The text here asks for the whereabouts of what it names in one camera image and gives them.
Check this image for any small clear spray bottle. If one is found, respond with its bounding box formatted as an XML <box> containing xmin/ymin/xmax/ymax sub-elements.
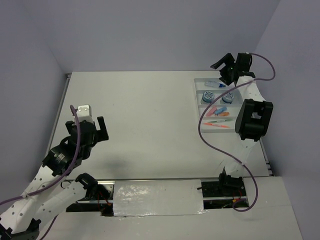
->
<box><xmin>204</xmin><ymin>80</ymin><xmax>226</xmax><ymax>88</ymax></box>

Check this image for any blue round jar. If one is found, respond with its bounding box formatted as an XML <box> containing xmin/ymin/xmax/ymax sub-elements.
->
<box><xmin>201</xmin><ymin>90</ymin><xmax>215</xmax><ymax>105</ymax></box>
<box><xmin>220</xmin><ymin>92</ymin><xmax>235</xmax><ymax>105</ymax></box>

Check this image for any blue lead case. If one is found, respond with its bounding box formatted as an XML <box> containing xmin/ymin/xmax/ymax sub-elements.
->
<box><xmin>214</xmin><ymin>107</ymin><xmax>227</xmax><ymax>115</ymax></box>

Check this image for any pink lead case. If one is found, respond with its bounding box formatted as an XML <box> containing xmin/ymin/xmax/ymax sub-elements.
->
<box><xmin>205</xmin><ymin>107</ymin><xmax>217</xmax><ymax>117</ymax></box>

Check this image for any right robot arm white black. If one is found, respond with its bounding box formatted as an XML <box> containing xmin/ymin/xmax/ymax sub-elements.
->
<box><xmin>210</xmin><ymin>52</ymin><xmax>276</xmax><ymax>196</ymax></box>

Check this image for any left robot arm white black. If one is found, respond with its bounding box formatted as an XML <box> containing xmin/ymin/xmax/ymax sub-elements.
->
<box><xmin>0</xmin><ymin>116</ymin><xmax>111</xmax><ymax>240</ymax></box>

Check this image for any white compartment tray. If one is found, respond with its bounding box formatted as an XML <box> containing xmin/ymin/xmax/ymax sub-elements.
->
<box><xmin>193</xmin><ymin>78</ymin><xmax>243</xmax><ymax>133</ymax></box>

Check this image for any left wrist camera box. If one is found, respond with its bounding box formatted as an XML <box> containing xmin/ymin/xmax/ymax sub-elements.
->
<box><xmin>76</xmin><ymin>104</ymin><xmax>94</xmax><ymax>123</ymax></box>

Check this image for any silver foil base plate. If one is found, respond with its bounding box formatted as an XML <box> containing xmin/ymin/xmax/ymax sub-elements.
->
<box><xmin>113</xmin><ymin>179</ymin><xmax>205</xmax><ymax>217</ymax></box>

